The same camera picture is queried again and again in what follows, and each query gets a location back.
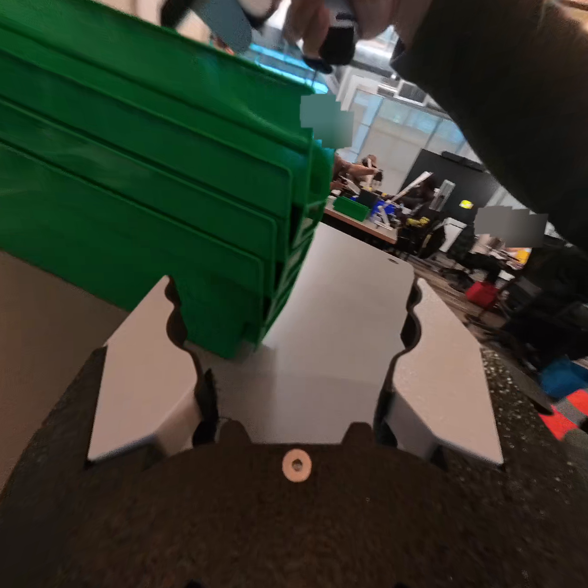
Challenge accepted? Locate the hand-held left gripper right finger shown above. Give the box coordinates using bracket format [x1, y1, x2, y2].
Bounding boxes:
[373, 278, 505, 466]

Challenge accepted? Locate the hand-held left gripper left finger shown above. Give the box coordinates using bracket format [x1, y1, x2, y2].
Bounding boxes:
[86, 276, 220, 462]

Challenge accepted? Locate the wooden edged table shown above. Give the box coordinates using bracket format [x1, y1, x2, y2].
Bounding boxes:
[323, 207, 399, 245]

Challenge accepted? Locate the person's right hand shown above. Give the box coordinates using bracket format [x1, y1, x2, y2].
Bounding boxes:
[282, 0, 416, 58]

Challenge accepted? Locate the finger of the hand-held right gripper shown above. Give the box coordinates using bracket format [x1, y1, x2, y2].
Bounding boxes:
[193, 0, 254, 54]

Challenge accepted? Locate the black partition screen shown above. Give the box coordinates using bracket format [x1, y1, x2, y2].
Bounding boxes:
[403, 148, 502, 227]

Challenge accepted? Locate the red box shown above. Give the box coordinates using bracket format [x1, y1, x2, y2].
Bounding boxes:
[465, 280, 500, 307]

